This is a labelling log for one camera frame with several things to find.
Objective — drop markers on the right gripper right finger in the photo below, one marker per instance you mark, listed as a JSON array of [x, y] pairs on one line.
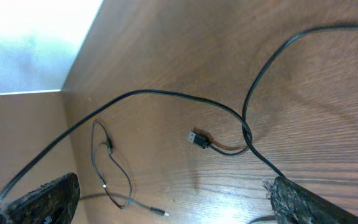
[[292, 203]]

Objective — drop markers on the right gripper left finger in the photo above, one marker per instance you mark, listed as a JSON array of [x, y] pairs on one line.
[[53, 202]]

